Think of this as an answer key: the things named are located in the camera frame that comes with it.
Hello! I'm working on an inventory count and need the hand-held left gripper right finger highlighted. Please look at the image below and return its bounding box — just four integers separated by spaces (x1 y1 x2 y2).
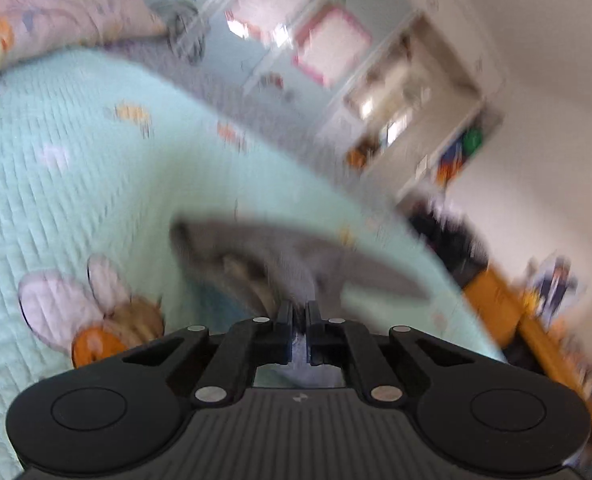
306 301 477 407

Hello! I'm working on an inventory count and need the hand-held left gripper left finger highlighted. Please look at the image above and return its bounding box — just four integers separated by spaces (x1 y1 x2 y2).
121 302 297 408

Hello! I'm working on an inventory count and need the grey knit garment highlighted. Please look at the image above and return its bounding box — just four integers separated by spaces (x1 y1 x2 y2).
170 217 429 368

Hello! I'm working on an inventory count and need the dark clothes pile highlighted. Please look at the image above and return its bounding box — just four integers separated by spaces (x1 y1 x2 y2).
411 200 487 271

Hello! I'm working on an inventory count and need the wooden desk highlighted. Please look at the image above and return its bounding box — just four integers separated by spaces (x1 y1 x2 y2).
463 267 592 461

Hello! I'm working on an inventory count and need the blue bag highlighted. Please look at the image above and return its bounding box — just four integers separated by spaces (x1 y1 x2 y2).
438 145 464 181

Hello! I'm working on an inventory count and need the green quilted bee bedspread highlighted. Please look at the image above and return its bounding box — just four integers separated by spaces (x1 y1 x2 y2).
0 47 507 480

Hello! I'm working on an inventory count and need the sliding door wardrobe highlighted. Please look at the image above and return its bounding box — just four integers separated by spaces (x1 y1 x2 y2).
126 0 422 111

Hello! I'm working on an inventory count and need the pink bordered poster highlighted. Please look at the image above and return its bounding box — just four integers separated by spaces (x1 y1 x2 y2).
293 5 372 86

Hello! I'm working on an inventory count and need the orange bordered poster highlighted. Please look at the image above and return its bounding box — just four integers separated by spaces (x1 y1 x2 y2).
226 0 314 41

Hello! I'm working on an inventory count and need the floral duvet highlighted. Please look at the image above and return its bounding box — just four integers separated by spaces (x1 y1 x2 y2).
0 0 169 86

